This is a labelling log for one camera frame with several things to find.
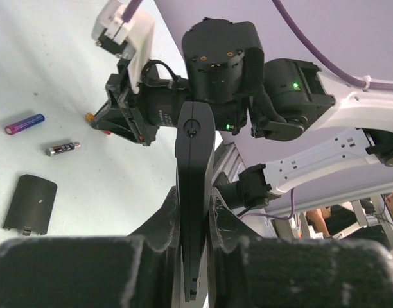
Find purple blue battery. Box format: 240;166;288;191
4;114;45;135

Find black remote control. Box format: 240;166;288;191
175;101;216;302

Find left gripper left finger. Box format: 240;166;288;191
0;188;180;307

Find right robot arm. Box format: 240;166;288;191
91;19;393;210

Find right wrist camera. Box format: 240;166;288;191
91;1;155;94

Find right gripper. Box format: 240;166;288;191
91;59;158;146

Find red orange battery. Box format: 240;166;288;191
85;112;112;135

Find black battery cover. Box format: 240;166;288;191
2;174;58;236

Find black silver battery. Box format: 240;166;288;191
44;141;81;157

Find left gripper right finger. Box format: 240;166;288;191
207;189;393;307

